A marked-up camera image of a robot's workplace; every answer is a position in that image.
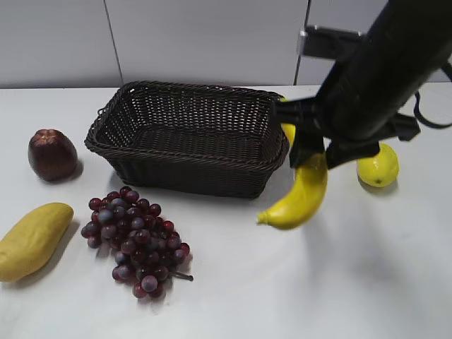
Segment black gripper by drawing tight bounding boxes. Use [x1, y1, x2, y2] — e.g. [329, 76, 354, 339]
[272, 95, 420, 170]

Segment yellow banana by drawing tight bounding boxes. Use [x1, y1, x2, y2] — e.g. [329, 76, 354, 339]
[257, 98, 328, 230]

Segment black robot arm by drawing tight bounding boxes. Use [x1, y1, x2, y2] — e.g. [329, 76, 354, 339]
[273, 1, 451, 168]

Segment black wicker basket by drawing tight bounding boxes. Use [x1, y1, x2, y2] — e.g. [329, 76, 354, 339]
[85, 81, 289, 199]

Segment yellow lemon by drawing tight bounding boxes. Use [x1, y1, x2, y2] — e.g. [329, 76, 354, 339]
[357, 143, 400, 188]

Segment black mounted box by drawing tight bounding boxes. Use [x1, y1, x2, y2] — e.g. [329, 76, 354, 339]
[297, 25, 365, 60]

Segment purple grape bunch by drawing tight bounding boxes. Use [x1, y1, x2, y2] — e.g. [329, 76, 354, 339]
[81, 186, 194, 299]

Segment dark red wax apple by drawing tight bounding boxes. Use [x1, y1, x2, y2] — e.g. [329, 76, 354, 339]
[28, 129, 78, 182]

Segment yellow mango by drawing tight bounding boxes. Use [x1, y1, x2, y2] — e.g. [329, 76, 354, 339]
[1, 203, 73, 283]

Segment black cable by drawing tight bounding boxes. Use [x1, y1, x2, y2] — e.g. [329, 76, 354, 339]
[412, 59, 452, 129]

